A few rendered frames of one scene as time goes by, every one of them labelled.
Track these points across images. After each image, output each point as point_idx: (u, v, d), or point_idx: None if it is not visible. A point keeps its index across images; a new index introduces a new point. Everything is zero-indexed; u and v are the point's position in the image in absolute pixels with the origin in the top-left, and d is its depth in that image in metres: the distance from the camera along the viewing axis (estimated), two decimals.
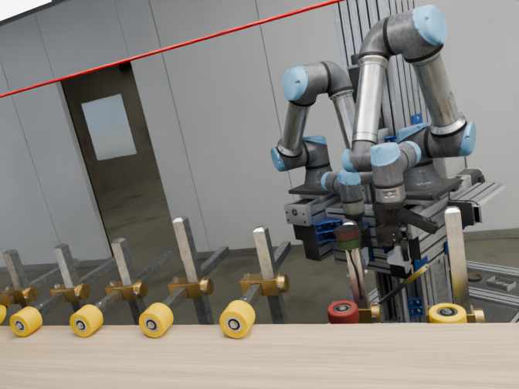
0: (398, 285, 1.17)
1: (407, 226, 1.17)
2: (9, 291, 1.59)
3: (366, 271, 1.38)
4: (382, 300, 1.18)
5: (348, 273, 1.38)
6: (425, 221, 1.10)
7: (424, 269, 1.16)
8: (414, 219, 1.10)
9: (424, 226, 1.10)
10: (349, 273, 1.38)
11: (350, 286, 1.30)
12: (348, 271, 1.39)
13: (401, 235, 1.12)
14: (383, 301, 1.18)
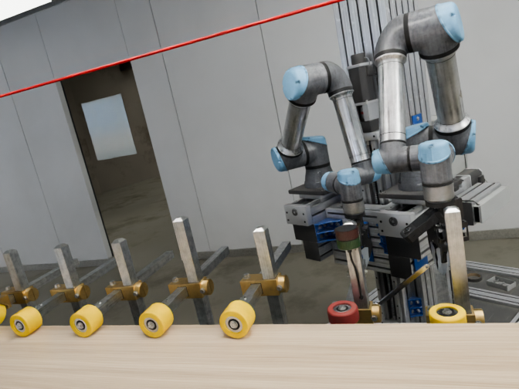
0: (398, 285, 1.17)
1: (437, 237, 1.09)
2: (9, 291, 1.59)
3: (366, 271, 1.38)
4: (382, 300, 1.18)
5: (348, 273, 1.38)
6: (409, 224, 1.14)
7: (424, 269, 1.16)
8: (418, 219, 1.14)
9: None
10: (349, 273, 1.38)
11: (350, 286, 1.30)
12: (348, 271, 1.39)
13: None
14: (383, 301, 1.18)
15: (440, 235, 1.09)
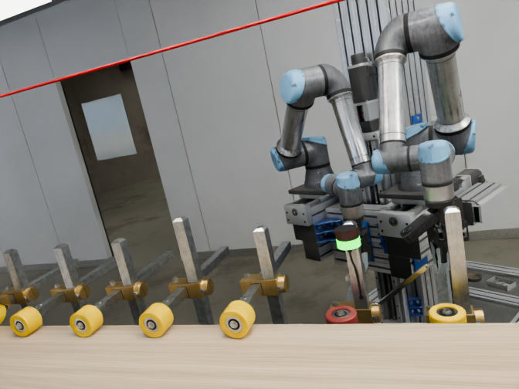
0: (398, 285, 1.17)
1: (437, 237, 1.09)
2: (9, 291, 1.59)
3: (365, 275, 1.35)
4: (382, 300, 1.18)
5: (347, 277, 1.35)
6: (409, 224, 1.14)
7: (424, 269, 1.16)
8: (418, 219, 1.14)
9: None
10: (347, 277, 1.35)
11: (348, 291, 1.27)
12: (347, 275, 1.36)
13: None
14: (383, 301, 1.18)
15: (440, 235, 1.10)
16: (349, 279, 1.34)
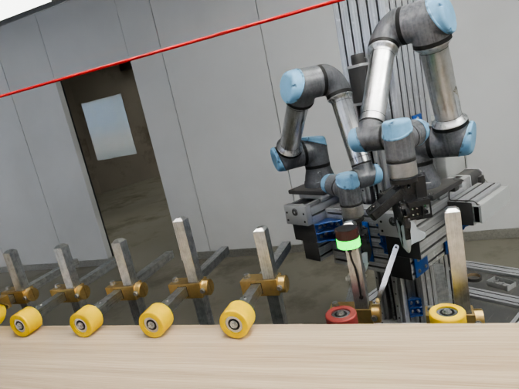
0: (383, 277, 1.18)
1: (401, 214, 1.10)
2: (9, 291, 1.59)
3: (365, 275, 1.35)
4: (378, 298, 1.18)
5: (347, 277, 1.35)
6: (374, 201, 1.15)
7: (395, 250, 1.17)
8: (384, 197, 1.15)
9: None
10: (347, 277, 1.35)
11: (348, 291, 1.27)
12: (347, 275, 1.36)
13: None
14: (378, 298, 1.18)
15: (404, 212, 1.11)
16: (349, 279, 1.34)
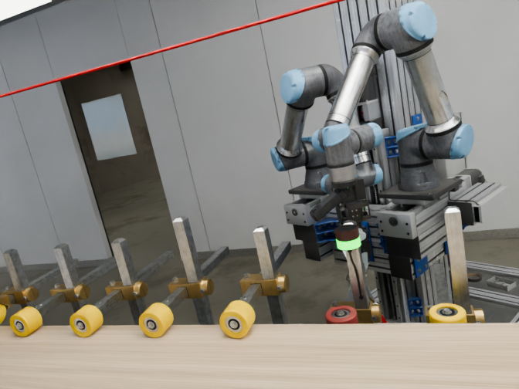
0: None
1: (340, 215, 1.16)
2: (9, 291, 1.59)
3: (365, 275, 1.35)
4: (370, 298, 1.19)
5: (347, 277, 1.35)
6: (318, 204, 1.21)
7: (346, 252, 1.22)
8: (327, 199, 1.21)
9: None
10: (347, 277, 1.35)
11: (348, 291, 1.27)
12: (347, 275, 1.36)
13: None
14: (371, 298, 1.19)
15: (344, 214, 1.16)
16: (349, 279, 1.34)
